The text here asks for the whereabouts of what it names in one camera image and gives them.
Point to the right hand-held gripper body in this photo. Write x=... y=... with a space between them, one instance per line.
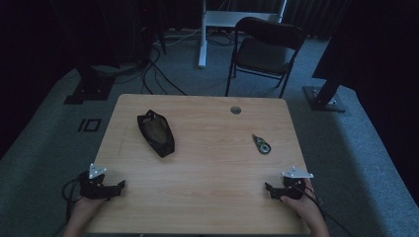
x=294 y=186

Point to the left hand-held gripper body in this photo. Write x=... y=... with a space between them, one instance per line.
x=94 y=187

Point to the green correction tape dispenser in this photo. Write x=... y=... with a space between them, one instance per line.
x=262 y=144

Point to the black pencil case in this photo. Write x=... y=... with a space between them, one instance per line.
x=156 y=133

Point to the person's left hand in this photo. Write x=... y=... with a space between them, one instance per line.
x=85 y=207

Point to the person's right hand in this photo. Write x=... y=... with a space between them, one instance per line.
x=306 y=207

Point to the black metal stand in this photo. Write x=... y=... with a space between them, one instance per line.
x=324 y=97
x=90 y=87

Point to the black folding chair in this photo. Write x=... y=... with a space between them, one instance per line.
x=265 y=54

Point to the white desk frame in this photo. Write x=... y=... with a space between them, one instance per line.
x=227 y=18

